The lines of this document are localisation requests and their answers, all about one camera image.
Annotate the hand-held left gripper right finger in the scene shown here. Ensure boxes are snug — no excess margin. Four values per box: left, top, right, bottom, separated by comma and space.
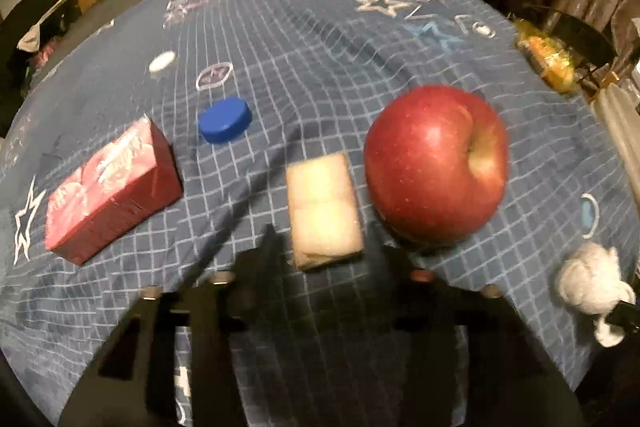
382, 244, 586, 427

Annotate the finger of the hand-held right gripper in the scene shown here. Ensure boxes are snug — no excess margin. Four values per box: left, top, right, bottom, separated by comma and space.
602, 299, 640, 335

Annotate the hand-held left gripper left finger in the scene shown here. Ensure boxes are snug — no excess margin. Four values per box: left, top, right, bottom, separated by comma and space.
57, 223, 286, 427

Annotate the tan sponge block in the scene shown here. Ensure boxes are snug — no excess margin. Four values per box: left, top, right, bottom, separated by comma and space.
286, 152, 365, 272

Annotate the red apple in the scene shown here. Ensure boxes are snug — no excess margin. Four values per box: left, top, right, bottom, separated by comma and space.
363, 85, 510, 246

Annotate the blue bottle cap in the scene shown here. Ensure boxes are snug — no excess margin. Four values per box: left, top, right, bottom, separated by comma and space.
197, 99, 252, 144

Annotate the red tissue pack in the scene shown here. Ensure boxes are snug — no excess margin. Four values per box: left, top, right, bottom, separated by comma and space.
44, 117, 184, 266

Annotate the white bottle cap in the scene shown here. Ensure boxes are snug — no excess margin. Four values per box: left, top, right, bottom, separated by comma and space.
149, 51, 177, 74

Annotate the yellow snack bag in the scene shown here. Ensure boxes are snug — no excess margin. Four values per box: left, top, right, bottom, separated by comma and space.
515, 19, 576, 94

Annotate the pile of black clothes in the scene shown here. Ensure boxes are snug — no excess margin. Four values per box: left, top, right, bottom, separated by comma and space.
0, 0, 81, 98

